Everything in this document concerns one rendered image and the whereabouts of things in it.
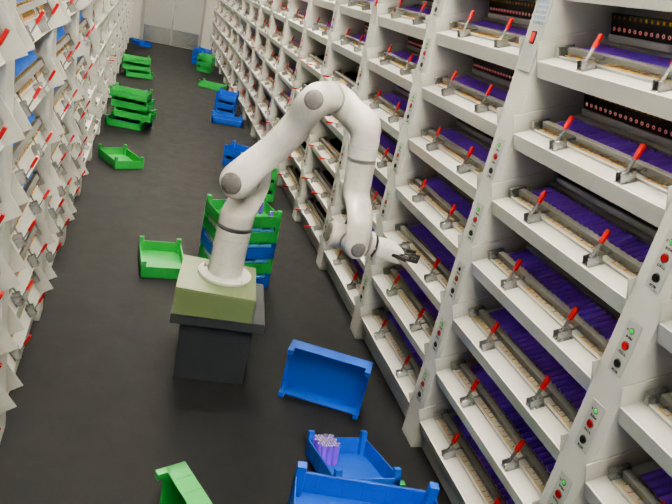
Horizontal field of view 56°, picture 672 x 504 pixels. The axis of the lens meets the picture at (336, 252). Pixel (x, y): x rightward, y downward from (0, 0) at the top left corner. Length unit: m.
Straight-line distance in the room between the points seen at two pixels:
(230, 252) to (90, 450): 0.75
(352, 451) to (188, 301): 0.73
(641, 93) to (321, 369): 1.42
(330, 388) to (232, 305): 0.50
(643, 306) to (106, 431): 1.54
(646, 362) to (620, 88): 0.60
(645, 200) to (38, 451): 1.70
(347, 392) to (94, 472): 0.91
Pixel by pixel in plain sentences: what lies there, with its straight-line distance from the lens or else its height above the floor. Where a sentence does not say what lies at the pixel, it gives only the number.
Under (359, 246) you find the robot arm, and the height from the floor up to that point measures 0.67.
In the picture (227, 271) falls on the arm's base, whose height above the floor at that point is 0.41.
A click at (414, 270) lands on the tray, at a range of 2.31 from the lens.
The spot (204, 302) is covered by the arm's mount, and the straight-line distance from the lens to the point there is 2.15.
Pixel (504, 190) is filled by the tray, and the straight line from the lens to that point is 1.91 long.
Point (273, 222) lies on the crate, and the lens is 2.93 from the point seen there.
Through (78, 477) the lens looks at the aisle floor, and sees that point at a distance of 1.98.
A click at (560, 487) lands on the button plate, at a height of 0.45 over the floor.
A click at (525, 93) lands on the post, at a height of 1.23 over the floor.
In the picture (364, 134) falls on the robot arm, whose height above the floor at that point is 1.00.
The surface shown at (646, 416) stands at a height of 0.72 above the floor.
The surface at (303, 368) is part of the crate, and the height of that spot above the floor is 0.09.
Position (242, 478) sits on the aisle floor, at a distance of 2.01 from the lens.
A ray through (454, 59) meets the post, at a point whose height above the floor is 1.24.
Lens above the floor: 1.36
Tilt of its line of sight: 22 degrees down
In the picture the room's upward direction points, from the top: 13 degrees clockwise
